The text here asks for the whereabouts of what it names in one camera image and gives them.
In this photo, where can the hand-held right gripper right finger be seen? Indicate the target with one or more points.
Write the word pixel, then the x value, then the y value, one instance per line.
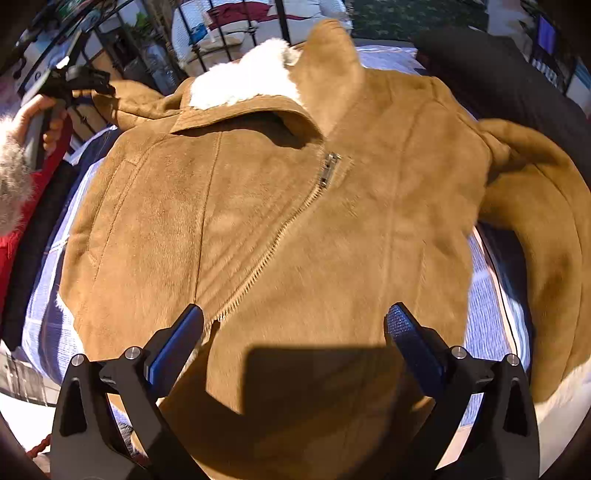
pixel 411 344

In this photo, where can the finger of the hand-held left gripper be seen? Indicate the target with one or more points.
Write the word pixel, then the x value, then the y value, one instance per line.
pixel 90 75
pixel 101 89

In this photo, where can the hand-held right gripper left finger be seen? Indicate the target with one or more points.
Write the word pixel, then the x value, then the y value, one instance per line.
pixel 178 344

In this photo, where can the brown suede fleece-lined jacket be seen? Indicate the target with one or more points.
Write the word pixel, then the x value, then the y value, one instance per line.
pixel 300 230

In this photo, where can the person's left hand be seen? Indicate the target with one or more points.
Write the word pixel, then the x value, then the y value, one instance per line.
pixel 27 110

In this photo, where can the blue booklet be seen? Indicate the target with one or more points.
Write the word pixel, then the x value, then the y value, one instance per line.
pixel 199 34

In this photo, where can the blue plaid blanket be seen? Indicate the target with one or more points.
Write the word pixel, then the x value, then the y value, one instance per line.
pixel 51 286

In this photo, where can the dark red cloth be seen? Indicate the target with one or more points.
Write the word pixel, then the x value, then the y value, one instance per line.
pixel 240 14

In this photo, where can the dark navy cloth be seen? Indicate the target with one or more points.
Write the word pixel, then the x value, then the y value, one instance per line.
pixel 37 258

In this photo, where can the black iron headboard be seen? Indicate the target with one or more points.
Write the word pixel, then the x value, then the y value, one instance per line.
pixel 282 18

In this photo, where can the white wicker swing chair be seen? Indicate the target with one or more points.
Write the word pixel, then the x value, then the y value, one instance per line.
pixel 304 11

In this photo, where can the black garment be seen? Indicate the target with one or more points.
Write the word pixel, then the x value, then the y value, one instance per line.
pixel 508 83

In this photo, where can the green patterned cloth counter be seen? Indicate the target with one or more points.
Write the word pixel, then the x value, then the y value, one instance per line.
pixel 415 18

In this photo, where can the blue wall poster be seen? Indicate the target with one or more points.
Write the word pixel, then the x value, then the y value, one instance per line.
pixel 547 34

